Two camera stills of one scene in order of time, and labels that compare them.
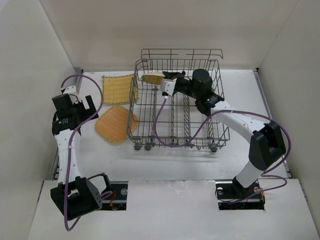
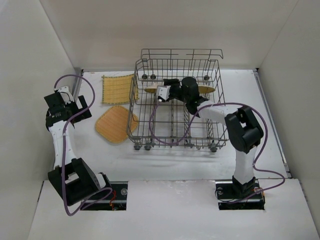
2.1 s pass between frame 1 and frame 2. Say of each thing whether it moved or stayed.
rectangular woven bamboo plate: stayed
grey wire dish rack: stayed
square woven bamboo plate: stayed
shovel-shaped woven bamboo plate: moved
